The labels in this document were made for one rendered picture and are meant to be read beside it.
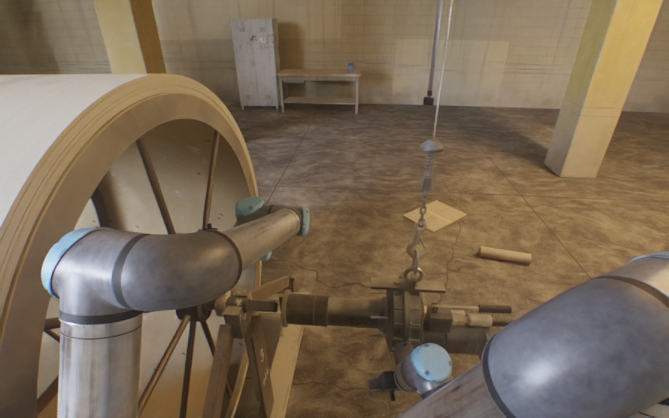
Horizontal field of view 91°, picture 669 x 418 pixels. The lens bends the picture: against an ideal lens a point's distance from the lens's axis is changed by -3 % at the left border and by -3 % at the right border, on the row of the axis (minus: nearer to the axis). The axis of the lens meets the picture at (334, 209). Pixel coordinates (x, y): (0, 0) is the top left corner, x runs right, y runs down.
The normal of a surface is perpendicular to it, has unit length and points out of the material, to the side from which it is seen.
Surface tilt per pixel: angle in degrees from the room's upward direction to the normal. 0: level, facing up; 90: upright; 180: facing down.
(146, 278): 60
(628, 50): 90
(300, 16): 90
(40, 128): 22
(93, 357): 66
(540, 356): 55
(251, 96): 90
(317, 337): 0
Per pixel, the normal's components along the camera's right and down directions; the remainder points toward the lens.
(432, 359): 0.13, -0.67
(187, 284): 0.58, 0.22
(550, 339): -0.70, -0.56
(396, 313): -0.23, -0.32
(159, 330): -0.04, -0.51
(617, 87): -0.09, 0.49
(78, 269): -0.15, -0.10
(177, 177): -0.08, 0.67
